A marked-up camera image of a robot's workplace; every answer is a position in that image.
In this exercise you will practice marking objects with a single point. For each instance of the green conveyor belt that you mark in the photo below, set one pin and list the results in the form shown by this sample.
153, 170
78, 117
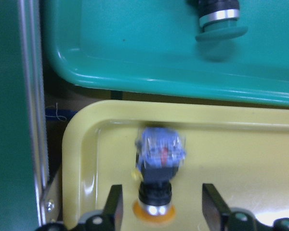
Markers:
24, 167

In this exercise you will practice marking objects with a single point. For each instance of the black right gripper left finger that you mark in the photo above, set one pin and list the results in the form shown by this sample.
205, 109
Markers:
113, 209

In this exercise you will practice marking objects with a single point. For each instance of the yellow push button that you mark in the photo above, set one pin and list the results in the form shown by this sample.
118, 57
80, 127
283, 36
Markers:
160, 152

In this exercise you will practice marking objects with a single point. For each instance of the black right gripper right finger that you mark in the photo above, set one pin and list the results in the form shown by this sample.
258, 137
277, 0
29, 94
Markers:
215, 210

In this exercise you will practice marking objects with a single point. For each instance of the yellow plastic tray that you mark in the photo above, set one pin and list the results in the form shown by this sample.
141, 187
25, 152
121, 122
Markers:
243, 151

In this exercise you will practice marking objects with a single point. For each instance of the green plastic tray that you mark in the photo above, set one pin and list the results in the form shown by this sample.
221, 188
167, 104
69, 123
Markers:
150, 46

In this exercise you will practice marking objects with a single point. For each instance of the green push button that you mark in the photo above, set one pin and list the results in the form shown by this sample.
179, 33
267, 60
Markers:
217, 20

